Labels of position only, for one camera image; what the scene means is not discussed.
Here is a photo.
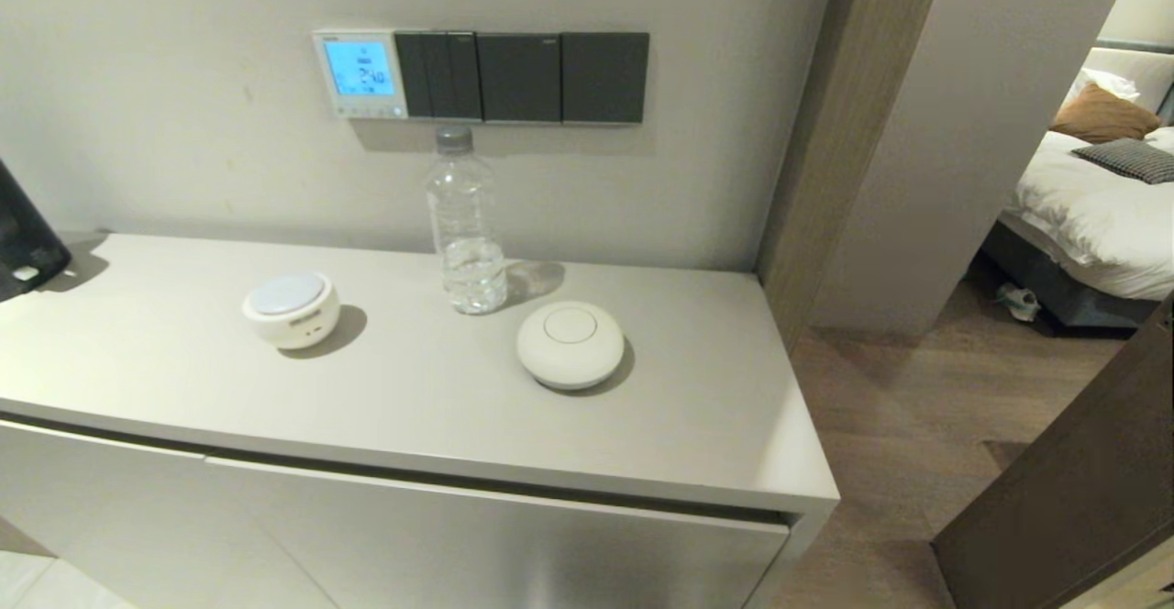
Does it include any white wall thermostat panel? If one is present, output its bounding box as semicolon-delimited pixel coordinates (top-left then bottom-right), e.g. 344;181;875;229
312;29;409;121

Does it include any white round puck device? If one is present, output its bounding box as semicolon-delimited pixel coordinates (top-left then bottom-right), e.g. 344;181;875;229
515;301;626;393

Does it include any clear plastic water bottle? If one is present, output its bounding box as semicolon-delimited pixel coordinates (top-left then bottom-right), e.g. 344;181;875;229
425;125;509;316

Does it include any grey cabinet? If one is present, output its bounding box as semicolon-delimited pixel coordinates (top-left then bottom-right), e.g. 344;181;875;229
0;231;841;609

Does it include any grey cabinet door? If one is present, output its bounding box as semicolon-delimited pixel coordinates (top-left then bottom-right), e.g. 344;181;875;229
204;456;792;609
0;419;338;609

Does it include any white round device grey lid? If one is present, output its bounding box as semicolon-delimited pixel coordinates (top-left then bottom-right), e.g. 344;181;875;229
242;271;340;351

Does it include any light shoe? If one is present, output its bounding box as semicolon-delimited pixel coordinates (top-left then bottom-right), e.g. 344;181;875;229
997;282;1042;323

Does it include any dark bed base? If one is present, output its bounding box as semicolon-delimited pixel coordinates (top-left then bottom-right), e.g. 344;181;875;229
980;219;1161;330

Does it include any bed with white duvet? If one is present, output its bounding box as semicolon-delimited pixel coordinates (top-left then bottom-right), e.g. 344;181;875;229
1000;126;1174;303

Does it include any dark brown wooden door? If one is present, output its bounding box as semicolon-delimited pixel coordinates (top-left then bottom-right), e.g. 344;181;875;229
931;293;1174;609

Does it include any brown pillow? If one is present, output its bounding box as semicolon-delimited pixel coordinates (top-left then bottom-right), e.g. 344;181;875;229
1050;83;1164;145

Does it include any black white checked pillow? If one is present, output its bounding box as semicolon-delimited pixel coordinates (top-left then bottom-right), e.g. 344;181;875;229
1071;138;1174;185

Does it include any black device with white label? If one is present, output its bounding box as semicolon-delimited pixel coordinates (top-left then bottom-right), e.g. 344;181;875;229
0;158;72;304

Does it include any beige padded headboard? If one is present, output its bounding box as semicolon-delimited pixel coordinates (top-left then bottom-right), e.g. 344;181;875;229
1082;38;1174;126

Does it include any dark grey single wall switch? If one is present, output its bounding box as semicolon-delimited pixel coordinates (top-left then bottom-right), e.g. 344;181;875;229
560;31;650;126
476;32;563;124

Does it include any dark grey triple wall switch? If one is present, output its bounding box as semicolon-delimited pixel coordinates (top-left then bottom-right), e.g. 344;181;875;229
394;30;483;122

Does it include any brown wooden door frame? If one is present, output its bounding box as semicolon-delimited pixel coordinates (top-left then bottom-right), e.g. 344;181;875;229
754;0;953;353

